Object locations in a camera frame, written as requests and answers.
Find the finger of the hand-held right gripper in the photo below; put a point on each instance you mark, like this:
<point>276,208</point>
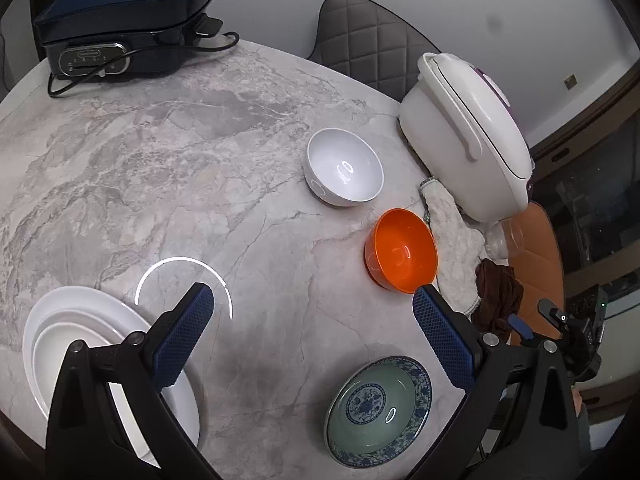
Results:
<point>550,310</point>
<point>520,327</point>

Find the wall switch plate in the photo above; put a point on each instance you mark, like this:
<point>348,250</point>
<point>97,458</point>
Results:
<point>570,80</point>

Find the grey quilted chair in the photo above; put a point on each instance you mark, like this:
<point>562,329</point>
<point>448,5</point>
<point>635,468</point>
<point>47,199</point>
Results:
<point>370,45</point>

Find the white purple rice cooker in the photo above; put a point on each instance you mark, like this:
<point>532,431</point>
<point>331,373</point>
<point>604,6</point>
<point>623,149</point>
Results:
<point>465,130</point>

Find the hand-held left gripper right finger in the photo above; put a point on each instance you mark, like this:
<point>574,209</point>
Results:
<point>442,340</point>

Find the white towel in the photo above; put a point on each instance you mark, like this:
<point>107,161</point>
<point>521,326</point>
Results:
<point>455,250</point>

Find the deep white plate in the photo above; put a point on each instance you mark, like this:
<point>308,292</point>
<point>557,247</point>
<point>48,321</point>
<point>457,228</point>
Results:
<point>60,360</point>

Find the clear drinking glass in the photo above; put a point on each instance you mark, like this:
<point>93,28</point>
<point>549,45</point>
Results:
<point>502,240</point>

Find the brown cloth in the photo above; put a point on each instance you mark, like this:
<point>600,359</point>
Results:
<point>497,295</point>

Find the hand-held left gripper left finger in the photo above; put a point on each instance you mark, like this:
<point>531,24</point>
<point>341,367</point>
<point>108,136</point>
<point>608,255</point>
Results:
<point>182,340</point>

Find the dark blue electric cooker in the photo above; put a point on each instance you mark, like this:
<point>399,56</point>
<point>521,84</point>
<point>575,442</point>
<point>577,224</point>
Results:
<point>130,15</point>

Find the orange bowl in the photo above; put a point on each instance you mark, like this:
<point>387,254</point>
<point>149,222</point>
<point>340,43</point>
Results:
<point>405,250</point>

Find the blue green patterned bowl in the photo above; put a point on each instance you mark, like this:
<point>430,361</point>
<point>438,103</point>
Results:
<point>375,410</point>

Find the orange quilted chair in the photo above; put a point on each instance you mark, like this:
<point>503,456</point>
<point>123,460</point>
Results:
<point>537,260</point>

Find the white bowl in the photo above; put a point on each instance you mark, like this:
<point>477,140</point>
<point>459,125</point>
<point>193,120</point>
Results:
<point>345,167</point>

